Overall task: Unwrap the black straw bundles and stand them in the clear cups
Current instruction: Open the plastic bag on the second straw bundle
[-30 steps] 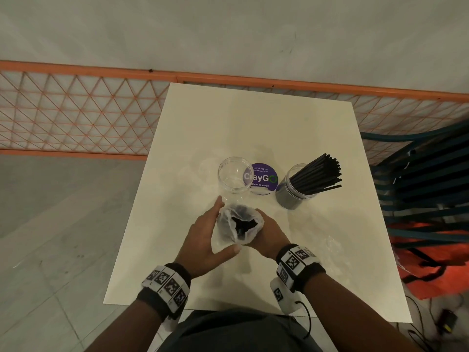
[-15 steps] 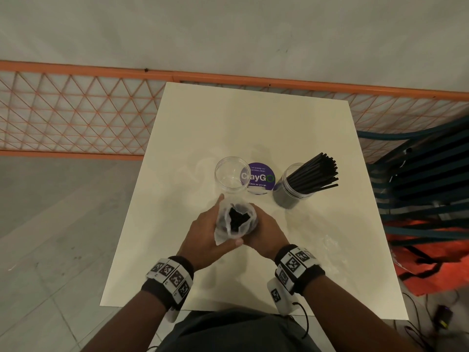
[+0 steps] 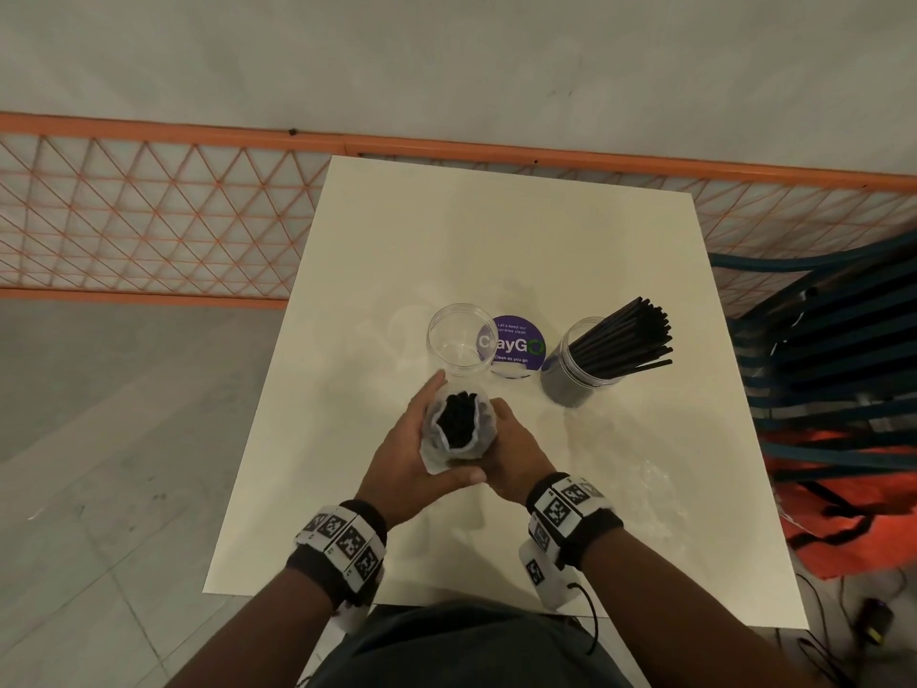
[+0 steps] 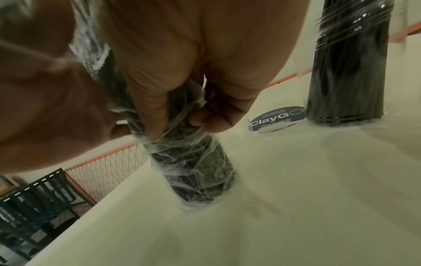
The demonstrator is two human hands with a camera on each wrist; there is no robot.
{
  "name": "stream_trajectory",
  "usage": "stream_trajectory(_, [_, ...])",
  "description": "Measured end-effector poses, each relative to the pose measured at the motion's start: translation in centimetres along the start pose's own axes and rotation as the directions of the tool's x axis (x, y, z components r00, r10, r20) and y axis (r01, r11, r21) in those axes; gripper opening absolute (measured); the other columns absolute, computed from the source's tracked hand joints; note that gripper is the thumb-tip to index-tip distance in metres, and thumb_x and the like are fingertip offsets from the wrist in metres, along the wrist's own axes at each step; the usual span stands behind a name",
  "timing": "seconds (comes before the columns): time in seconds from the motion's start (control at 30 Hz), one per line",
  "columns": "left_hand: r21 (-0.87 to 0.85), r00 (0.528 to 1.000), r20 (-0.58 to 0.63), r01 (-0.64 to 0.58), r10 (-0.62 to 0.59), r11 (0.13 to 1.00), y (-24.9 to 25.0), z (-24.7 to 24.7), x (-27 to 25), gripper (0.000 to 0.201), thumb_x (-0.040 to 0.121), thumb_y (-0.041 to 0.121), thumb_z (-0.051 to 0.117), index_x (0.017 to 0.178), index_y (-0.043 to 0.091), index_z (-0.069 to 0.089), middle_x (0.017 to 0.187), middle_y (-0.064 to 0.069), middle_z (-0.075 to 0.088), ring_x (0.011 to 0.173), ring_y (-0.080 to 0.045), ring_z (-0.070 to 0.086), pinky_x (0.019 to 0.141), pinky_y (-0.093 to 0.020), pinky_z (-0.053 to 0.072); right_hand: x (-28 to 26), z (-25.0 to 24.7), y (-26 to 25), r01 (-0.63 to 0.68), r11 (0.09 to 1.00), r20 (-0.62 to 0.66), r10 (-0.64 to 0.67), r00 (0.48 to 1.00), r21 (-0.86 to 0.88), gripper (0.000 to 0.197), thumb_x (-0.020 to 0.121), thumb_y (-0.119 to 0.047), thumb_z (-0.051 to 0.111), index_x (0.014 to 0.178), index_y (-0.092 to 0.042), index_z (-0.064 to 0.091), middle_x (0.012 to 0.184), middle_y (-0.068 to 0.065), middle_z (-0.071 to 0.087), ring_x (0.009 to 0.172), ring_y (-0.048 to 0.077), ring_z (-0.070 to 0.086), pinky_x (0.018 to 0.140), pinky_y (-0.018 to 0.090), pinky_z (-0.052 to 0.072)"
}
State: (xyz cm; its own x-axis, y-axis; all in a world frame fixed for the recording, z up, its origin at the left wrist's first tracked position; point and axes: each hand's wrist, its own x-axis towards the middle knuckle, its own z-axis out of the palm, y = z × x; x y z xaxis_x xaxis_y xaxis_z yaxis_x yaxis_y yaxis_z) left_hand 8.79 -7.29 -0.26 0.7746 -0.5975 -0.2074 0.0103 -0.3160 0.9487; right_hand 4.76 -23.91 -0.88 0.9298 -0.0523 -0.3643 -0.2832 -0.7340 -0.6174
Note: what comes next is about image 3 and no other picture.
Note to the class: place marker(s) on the person's left thumb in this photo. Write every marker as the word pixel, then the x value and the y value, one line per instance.
pixel 458 480

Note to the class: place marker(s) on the orange mesh fence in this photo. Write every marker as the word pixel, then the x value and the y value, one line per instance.
pixel 143 214

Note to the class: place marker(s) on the black marker wristband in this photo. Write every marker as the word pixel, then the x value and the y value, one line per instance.
pixel 569 512
pixel 344 540

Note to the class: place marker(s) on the bundle of short black straws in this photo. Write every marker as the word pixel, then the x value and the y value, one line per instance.
pixel 457 422

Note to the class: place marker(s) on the round purple sticker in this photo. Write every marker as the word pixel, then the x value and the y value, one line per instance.
pixel 519 343

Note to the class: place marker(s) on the person's right forearm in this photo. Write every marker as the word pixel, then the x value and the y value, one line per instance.
pixel 666 616

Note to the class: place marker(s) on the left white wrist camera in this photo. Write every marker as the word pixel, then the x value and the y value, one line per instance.
pixel 355 616

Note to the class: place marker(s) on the clear plastic straw bag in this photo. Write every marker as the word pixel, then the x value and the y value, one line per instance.
pixel 433 451

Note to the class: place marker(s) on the person's right hand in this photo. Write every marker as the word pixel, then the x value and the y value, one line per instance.
pixel 519 465

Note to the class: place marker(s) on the black power adapter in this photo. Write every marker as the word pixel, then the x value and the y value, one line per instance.
pixel 875 621

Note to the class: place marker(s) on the blue slatted chair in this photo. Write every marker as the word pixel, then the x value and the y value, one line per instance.
pixel 831 365

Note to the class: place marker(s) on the empty clear plastic jar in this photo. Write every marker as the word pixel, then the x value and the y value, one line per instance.
pixel 458 340

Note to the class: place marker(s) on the person's left hand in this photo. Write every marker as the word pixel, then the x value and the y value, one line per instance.
pixel 390 476

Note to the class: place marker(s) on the person's grey clothing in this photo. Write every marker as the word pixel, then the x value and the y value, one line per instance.
pixel 465 648

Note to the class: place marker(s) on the right black marker wristband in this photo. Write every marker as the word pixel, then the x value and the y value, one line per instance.
pixel 569 512

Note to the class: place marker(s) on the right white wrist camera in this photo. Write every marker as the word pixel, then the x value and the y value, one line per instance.
pixel 541 573

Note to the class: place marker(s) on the person's left forearm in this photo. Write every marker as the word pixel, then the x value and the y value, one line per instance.
pixel 265 630

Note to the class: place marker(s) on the left black marker wristband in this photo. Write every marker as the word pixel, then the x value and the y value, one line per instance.
pixel 344 540

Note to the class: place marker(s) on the bundle of long black straws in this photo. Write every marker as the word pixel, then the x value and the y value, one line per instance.
pixel 630 336

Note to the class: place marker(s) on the clear jar holding straws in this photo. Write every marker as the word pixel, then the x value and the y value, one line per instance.
pixel 569 383

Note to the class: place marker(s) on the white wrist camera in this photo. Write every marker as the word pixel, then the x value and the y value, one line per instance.
pixel 541 573
pixel 355 616

